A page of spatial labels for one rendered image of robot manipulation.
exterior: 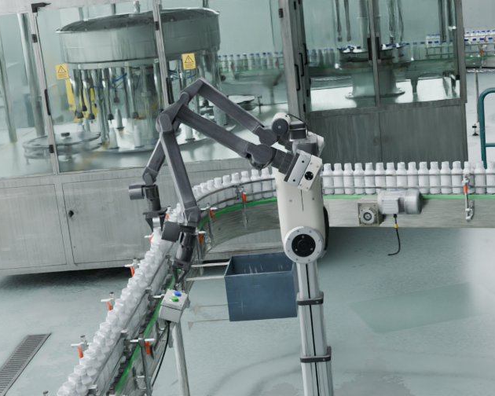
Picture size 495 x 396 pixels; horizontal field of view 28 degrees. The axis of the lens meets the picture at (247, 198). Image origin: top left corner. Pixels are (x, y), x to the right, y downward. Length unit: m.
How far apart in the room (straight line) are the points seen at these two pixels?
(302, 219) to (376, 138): 5.28
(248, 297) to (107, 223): 3.24
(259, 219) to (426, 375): 1.26
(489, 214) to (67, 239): 3.57
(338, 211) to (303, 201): 1.63
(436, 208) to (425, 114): 3.85
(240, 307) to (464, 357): 1.75
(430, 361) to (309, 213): 2.07
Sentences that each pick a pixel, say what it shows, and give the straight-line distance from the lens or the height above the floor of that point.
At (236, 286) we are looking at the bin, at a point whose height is 0.90.
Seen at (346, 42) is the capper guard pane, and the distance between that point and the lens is 9.04.
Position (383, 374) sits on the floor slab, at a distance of 5.63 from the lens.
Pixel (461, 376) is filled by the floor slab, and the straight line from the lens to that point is 5.56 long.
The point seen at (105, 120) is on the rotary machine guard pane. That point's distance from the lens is 7.41.
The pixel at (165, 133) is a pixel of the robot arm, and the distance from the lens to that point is 3.68.
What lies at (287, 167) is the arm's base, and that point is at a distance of 3.69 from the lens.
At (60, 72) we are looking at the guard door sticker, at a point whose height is 1.66.
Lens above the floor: 2.30
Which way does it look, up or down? 13 degrees down
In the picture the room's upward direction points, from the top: 6 degrees counter-clockwise
